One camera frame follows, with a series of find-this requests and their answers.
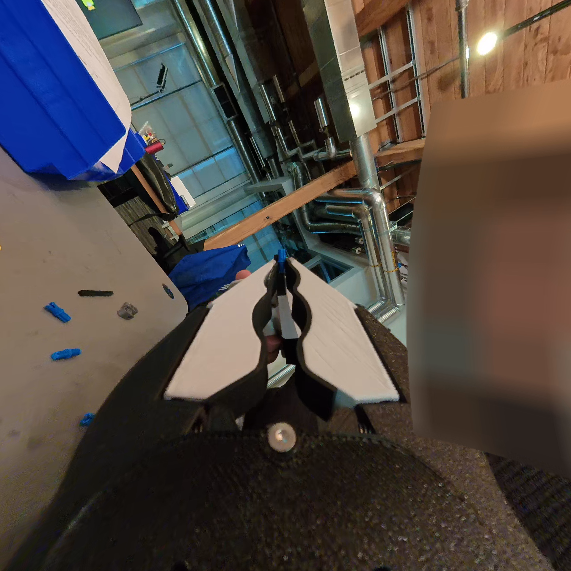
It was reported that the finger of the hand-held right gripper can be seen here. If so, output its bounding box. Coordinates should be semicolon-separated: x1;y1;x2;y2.
273;272;301;341

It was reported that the blue striped jacket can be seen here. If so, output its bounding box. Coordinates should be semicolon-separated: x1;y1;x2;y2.
169;244;251;309

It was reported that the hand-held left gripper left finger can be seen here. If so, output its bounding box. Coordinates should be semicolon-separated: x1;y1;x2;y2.
163;260;278;403

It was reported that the silver ventilation duct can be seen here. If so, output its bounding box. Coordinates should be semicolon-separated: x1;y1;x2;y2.
285;134;407;313

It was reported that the printed paper sheet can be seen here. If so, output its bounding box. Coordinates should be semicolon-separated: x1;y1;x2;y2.
42;0;132;175

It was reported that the black shoulder bag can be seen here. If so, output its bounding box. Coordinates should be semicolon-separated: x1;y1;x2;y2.
134;154;179;220

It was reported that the person's right hand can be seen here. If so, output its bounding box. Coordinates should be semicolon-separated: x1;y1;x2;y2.
235;269;283;363

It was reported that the black monitor on stand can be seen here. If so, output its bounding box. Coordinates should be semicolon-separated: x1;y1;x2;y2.
76;0;143;41

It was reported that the blue storage bin with tag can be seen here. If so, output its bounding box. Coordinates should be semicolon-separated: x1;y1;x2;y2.
0;0;146;182

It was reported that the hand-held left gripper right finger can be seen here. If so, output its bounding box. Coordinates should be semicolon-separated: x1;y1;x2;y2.
287;258;401;421

